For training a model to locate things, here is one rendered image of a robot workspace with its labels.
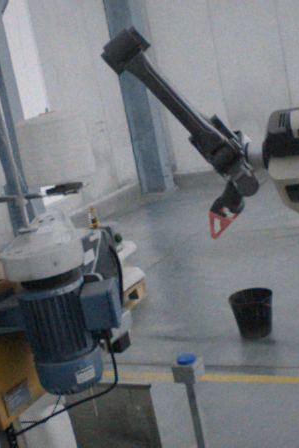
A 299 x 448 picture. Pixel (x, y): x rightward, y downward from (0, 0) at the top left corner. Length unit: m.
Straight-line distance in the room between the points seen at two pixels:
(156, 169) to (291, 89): 2.43
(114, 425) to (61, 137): 1.27
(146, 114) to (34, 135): 8.90
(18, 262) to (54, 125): 0.31
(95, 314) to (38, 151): 0.38
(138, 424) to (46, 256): 1.14
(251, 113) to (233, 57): 0.86
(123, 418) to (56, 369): 0.97
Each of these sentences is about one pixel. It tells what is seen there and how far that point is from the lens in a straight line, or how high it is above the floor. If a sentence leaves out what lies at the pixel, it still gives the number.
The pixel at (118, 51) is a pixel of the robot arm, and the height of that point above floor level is 1.80.
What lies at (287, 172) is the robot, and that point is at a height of 1.40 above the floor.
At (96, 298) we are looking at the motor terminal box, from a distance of 1.42.
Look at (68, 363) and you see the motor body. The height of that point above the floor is 1.17.
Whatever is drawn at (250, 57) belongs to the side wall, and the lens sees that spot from 9.91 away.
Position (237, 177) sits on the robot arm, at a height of 1.44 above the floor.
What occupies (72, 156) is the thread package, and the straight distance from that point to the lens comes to 1.48.
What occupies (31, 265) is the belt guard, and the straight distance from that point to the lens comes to 1.37.
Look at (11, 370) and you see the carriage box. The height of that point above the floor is 1.14.
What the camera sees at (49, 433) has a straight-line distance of 2.11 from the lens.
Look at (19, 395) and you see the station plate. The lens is 1.60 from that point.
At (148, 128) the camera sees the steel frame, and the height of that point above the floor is 1.03.
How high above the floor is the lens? 1.71
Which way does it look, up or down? 12 degrees down
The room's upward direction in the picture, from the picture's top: 11 degrees counter-clockwise
